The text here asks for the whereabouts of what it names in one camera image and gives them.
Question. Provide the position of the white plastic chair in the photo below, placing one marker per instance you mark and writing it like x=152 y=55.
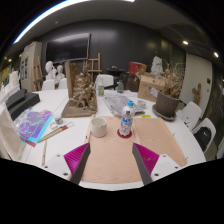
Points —
x=193 y=111
x=106 y=80
x=63 y=84
x=48 y=85
x=208 y=122

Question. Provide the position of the wooden easel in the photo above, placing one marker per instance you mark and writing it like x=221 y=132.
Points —
x=37 y=75
x=93 y=65

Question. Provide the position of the white plaster statue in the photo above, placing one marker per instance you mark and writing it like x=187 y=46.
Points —
x=156 y=65

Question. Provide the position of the golden relief sculpture on board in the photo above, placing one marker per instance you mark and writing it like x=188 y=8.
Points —
x=81 y=96

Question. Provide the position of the recessed ceiling spotlights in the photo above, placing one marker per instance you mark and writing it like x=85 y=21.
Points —
x=185 y=42

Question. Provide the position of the wooden pencil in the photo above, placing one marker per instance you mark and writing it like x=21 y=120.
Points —
x=44 y=153

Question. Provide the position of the white plaster bust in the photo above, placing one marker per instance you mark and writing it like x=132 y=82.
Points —
x=60 y=73
x=50 y=69

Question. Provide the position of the red box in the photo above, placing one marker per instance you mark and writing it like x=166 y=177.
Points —
x=136 y=67

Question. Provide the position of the wooden figure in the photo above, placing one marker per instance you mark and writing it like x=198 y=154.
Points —
x=197 y=95

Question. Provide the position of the black backpack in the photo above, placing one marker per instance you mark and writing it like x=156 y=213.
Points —
x=203 y=136

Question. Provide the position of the white canvas panel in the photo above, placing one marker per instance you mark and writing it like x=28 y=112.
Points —
x=10 y=136

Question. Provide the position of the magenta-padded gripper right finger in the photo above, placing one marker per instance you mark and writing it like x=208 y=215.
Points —
x=146 y=159

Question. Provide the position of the grey bottle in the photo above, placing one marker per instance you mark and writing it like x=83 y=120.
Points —
x=120 y=87

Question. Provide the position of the clear spray bottle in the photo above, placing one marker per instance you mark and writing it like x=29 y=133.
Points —
x=101 y=88

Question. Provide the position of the small yellow flat item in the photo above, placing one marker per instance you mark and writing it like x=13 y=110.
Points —
x=146 y=116

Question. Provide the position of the grey plant saucer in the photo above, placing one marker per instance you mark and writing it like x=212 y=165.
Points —
x=163 y=117

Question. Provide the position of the long ceiling light panel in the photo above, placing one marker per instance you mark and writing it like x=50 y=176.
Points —
x=43 y=15

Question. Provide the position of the colourful painted book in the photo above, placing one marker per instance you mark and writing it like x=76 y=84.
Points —
x=33 y=126

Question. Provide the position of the dried plant in grey pot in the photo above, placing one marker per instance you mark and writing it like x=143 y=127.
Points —
x=166 y=105

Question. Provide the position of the white ceramic cup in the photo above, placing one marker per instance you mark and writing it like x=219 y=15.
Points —
x=98 y=128

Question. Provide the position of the small paint jar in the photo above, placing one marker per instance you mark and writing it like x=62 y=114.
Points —
x=58 y=120

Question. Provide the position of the printed newspaper sheet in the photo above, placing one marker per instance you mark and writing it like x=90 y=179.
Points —
x=115 y=103

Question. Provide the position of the black wall screen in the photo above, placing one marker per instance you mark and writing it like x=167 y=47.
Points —
x=66 y=47

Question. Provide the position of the wooden paint brush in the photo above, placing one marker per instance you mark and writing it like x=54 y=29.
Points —
x=55 y=132

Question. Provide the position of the brown cardboard box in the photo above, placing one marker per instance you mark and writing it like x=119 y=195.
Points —
x=148 y=87

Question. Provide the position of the white bottle with blue cap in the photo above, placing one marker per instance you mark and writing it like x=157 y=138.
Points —
x=126 y=120

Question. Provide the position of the black flat box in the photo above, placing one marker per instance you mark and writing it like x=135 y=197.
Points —
x=25 y=105
x=15 y=96

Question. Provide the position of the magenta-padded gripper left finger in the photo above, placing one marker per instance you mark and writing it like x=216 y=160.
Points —
x=77 y=159

